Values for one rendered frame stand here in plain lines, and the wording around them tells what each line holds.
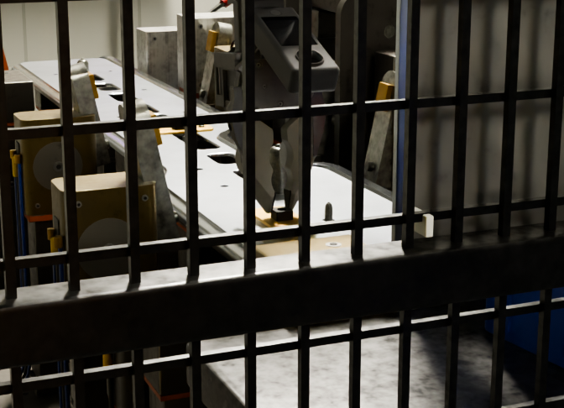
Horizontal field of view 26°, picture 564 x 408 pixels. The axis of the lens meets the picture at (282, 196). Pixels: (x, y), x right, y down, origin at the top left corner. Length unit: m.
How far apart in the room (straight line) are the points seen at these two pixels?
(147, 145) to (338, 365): 0.44
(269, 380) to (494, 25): 0.27
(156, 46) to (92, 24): 2.19
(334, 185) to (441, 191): 0.74
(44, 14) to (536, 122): 3.77
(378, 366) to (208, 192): 0.56
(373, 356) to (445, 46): 0.27
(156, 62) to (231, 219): 1.01
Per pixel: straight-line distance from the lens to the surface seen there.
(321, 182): 1.32
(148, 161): 1.14
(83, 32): 4.34
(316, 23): 1.55
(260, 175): 1.13
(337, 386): 0.72
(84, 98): 1.47
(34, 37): 4.31
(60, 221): 1.13
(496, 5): 0.57
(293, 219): 1.15
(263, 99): 1.12
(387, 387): 0.72
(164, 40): 2.16
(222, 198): 1.25
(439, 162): 0.57
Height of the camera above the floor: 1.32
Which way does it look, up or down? 15 degrees down
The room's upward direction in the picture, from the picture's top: straight up
